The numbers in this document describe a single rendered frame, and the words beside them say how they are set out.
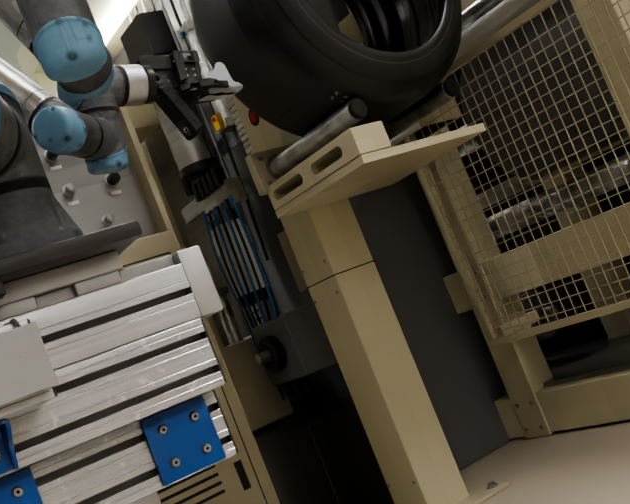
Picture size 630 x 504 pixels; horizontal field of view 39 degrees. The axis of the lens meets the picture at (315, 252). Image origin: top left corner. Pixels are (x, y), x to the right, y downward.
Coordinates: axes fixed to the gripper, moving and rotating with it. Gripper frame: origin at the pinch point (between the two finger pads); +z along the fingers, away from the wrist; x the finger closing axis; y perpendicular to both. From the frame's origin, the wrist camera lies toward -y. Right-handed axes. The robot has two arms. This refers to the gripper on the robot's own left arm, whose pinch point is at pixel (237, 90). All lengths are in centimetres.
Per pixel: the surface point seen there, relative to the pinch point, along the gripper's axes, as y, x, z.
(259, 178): -10.7, 26.0, 16.1
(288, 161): -9.9, 18.2, 19.8
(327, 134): -10.1, 1.8, 19.9
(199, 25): 19.8, 10.5, 2.1
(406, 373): -63, 28, 43
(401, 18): 22, 11, 60
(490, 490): -94, 23, 53
